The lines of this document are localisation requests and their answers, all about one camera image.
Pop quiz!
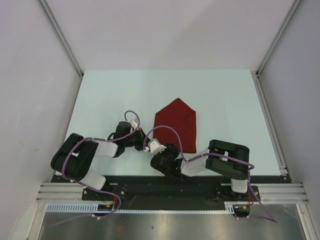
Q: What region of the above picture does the dark red cloth napkin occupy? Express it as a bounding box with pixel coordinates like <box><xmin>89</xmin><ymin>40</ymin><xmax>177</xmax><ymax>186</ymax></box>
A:
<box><xmin>153</xmin><ymin>98</ymin><xmax>197</xmax><ymax>154</ymax></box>

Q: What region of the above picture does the left aluminium frame post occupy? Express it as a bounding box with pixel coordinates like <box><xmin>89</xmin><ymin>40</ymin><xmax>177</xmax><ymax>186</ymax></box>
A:
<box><xmin>36</xmin><ymin>0</ymin><xmax>84</xmax><ymax>79</ymax></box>

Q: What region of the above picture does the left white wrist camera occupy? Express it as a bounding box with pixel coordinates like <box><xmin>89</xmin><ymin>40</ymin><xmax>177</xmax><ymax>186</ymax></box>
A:
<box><xmin>128</xmin><ymin>117</ymin><xmax>140</xmax><ymax>130</ymax></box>

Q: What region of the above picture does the right aluminium table rail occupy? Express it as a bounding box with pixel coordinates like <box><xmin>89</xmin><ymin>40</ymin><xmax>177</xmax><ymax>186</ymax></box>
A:
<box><xmin>251</xmin><ymin>71</ymin><xmax>290</xmax><ymax>176</ymax></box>

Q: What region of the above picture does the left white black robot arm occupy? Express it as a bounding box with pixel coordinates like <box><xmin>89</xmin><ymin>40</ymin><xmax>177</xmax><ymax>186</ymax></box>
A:
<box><xmin>50</xmin><ymin>121</ymin><xmax>146</xmax><ymax>200</ymax></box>

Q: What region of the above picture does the right white cable duct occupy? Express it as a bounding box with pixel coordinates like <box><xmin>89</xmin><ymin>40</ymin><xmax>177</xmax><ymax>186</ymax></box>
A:
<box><xmin>224</xmin><ymin>201</ymin><xmax>254</xmax><ymax>213</ymax></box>

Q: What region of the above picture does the aluminium frame post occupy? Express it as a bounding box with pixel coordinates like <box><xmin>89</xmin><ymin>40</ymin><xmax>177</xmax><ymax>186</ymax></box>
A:
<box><xmin>36</xmin><ymin>0</ymin><xmax>84</xmax><ymax>79</ymax></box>
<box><xmin>255</xmin><ymin>0</ymin><xmax>303</xmax><ymax>77</ymax></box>

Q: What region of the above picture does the white cable duct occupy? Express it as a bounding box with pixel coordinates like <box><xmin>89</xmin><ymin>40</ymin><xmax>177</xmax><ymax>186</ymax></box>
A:
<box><xmin>44</xmin><ymin>202</ymin><xmax>116</xmax><ymax>213</ymax></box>
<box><xmin>224</xmin><ymin>201</ymin><xmax>254</xmax><ymax>213</ymax></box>

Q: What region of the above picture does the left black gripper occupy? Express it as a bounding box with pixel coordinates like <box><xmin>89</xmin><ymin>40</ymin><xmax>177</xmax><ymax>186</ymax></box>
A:
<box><xmin>123</xmin><ymin>127</ymin><xmax>151</xmax><ymax>151</ymax></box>

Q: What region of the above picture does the left white cable duct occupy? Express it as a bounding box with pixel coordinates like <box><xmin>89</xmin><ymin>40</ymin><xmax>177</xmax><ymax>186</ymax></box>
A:
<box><xmin>44</xmin><ymin>202</ymin><xmax>116</xmax><ymax>213</ymax></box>

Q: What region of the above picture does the right aluminium frame post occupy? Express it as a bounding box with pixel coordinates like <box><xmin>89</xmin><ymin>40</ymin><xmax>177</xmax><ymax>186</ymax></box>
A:
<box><xmin>255</xmin><ymin>0</ymin><xmax>303</xmax><ymax>77</ymax></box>

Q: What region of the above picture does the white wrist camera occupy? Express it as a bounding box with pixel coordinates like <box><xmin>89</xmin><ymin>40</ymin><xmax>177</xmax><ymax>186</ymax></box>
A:
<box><xmin>128</xmin><ymin>117</ymin><xmax>140</xmax><ymax>130</ymax></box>
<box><xmin>143</xmin><ymin>138</ymin><xmax>167</xmax><ymax>155</ymax></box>

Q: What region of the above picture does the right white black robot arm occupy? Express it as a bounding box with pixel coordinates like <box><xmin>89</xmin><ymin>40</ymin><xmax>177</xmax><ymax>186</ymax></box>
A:
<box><xmin>144</xmin><ymin>139</ymin><xmax>254</xmax><ymax>201</ymax></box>

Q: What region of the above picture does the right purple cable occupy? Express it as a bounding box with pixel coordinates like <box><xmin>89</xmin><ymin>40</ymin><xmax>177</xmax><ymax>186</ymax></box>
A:
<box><xmin>143</xmin><ymin>125</ymin><xmax>279</xmax><ymax>224</ymax></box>

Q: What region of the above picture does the front aluminium extrusion rail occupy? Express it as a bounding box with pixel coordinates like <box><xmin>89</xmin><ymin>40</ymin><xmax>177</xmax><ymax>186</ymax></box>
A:
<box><xmin>36</xmin><ymin>182</ymin><xmax>86</xmax><ymax>202</ymax></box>

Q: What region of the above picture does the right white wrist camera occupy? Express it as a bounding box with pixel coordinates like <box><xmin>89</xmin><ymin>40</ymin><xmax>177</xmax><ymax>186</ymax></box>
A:
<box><xmin>143</xmin><ymin>138</ymin><xmax>167</xmax><ymax>155</ymax></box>

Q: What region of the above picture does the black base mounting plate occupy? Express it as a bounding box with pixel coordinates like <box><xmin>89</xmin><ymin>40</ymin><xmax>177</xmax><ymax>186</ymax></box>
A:
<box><xmin>51</xmin><ymin>174</ymin><xmax>293</xmax><ymax>211</ymax></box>

